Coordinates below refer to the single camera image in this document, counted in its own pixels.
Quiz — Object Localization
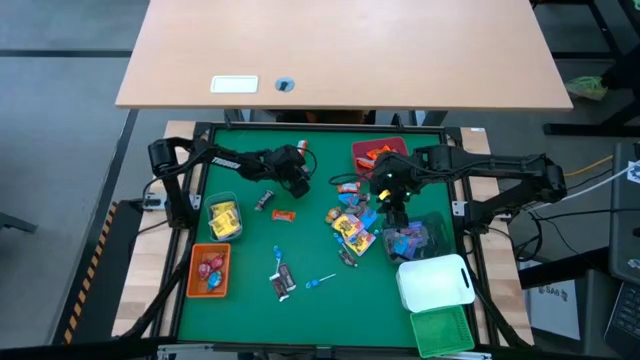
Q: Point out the silver aluminium frame rail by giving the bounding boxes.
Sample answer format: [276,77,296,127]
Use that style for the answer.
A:
[157,343,494,360]

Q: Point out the black desk leg frame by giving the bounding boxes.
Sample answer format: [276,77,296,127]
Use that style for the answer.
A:
[529,0,640,137]

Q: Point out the light wooden desk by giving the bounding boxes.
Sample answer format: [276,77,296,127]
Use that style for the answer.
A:
[113,0,575,112]

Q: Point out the green bundle on floor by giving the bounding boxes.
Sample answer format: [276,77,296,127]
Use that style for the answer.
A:
[567,76,610,104]

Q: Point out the black keyboard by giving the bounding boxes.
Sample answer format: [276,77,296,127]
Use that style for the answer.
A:
[602,282,640,359]

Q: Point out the white plastic bin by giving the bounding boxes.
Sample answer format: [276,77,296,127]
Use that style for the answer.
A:
[396,253,478,315]

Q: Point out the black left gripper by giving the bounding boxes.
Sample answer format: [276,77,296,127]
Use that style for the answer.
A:
[264,143,314,200]

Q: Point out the grey computer cabinet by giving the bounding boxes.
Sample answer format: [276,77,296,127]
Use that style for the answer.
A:
[607,142,640,286]

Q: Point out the black cable conduit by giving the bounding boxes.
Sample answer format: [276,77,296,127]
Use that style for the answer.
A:
[119,227,199,341]
[459,224,531,349]

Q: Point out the orange plastic bin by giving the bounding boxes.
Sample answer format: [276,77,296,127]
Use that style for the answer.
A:
[186,242,233,300]

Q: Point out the yellow power cable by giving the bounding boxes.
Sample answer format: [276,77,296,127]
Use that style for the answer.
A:
[564,154,615,179]

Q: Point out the white rectangular desk plate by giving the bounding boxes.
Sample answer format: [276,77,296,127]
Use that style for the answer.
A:
[209,74,260,95]

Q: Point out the teal translucent round container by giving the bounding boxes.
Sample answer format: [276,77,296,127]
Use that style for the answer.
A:
[203,190,245,243]

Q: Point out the green table mat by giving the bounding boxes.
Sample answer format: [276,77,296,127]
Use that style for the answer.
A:
[177,127,456,350]

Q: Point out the white power strip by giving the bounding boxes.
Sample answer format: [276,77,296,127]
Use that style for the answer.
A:
[141,191,169,211]

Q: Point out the dark grey translucent bin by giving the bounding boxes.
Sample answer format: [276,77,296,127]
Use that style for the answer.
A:
[381,211,454,266]

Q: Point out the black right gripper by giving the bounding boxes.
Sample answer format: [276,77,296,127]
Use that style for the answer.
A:
[367,149,427,229]

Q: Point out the white floor cable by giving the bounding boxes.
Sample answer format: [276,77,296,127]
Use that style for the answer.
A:
[524,164,640,214]

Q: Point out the black table frame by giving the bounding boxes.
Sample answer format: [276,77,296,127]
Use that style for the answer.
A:
[149,119,501,359]

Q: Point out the red plastic bin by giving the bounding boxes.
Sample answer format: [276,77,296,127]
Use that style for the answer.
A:
[351,136,410,176]

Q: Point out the green slotted plastic basket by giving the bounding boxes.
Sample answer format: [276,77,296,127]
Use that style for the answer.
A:
[409,305,477,360]

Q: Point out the black yellow hazard strip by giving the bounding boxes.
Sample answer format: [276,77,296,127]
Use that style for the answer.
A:
[49,199,144,346]

